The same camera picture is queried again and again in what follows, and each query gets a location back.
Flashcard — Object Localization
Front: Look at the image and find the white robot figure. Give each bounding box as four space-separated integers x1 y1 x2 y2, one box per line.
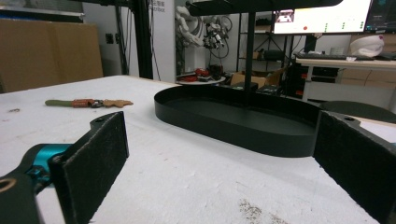
175 5 225 50

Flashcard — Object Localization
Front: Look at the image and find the light wooden desk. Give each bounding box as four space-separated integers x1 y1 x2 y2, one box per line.
294 57 396 108

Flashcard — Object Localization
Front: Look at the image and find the round white side table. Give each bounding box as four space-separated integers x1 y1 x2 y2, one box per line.
176 76 227 86

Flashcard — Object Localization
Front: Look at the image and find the brown cardboard sheet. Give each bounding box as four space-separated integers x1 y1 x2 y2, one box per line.
0 18 105 93

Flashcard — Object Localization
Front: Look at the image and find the black metal shelf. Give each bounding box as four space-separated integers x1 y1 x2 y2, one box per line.
236 12 297 73

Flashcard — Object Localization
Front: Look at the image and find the green-handled tool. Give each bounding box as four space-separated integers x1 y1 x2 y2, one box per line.
44 98 134 109

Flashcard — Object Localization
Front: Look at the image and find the white pillar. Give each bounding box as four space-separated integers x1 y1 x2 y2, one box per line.
151 0 177 84

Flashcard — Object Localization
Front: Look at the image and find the white plush cushion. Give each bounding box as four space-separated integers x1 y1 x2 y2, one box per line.
349 34 385 58

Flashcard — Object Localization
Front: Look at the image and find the black two-tier oval tray rack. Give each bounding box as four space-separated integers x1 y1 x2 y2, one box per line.
153 0 344 159

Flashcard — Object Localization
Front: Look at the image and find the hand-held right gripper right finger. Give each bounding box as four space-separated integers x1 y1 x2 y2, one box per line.
312 110 396 224

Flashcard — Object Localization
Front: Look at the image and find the black round chair seat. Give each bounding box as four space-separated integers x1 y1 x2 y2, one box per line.
319 100 396 124

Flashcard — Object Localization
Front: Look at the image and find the wide computer monitor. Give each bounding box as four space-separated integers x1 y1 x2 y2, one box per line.
272 0 396 35

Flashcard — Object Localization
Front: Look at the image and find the black metal stand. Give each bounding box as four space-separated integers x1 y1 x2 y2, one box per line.
74 0 154 80

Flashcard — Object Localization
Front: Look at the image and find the black keyboard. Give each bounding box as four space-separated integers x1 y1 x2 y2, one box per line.
295 53 375 62

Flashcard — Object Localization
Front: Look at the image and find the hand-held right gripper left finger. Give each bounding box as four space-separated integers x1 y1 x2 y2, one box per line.
0 111 130 224

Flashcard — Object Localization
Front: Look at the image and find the open cardboard box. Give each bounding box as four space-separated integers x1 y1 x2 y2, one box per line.
230 68 286 89

